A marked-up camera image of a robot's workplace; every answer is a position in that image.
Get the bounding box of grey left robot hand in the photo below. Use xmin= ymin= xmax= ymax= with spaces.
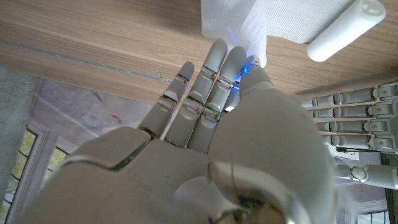
xmin=300 ymin=81 xmax=398 ymax=190

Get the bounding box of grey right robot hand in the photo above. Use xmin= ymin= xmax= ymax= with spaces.
xmin=14 ymin=39 xmax=338 ymax=224

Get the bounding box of white gauze bandage strip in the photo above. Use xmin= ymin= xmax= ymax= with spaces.
xmin=200 ymin=0 xmax=387 ymax=68

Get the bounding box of white power strip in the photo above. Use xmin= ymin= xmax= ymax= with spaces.
xmin=328 ymin=143 xmax=361 ymax=161

